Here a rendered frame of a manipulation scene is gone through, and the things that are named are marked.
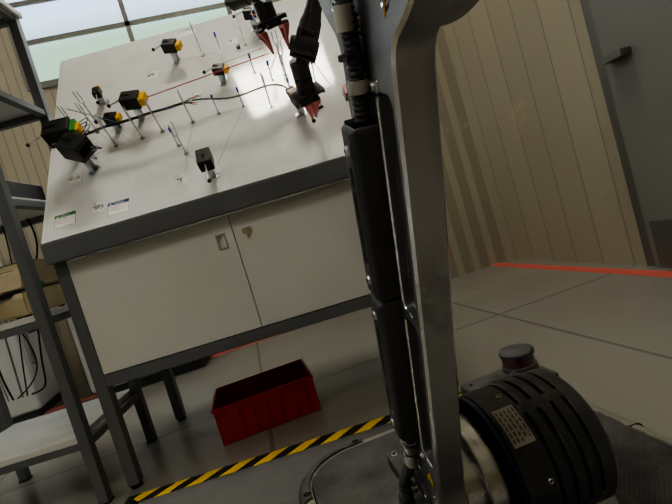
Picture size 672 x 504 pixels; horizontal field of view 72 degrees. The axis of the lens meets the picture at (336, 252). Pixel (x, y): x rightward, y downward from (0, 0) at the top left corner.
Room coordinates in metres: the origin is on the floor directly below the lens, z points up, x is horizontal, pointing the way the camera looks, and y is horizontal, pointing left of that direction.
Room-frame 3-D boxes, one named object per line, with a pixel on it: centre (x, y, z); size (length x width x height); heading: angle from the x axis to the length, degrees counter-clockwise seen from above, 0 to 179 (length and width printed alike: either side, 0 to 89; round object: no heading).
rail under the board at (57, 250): (1.55, 0.31, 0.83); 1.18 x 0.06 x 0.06; 92
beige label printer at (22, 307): (1.67, 1.13, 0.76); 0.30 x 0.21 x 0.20; 6
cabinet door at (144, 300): (1.56, 0.58, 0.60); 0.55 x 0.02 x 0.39; 92
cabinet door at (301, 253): (1.58, 0.03, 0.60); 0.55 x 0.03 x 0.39; 92
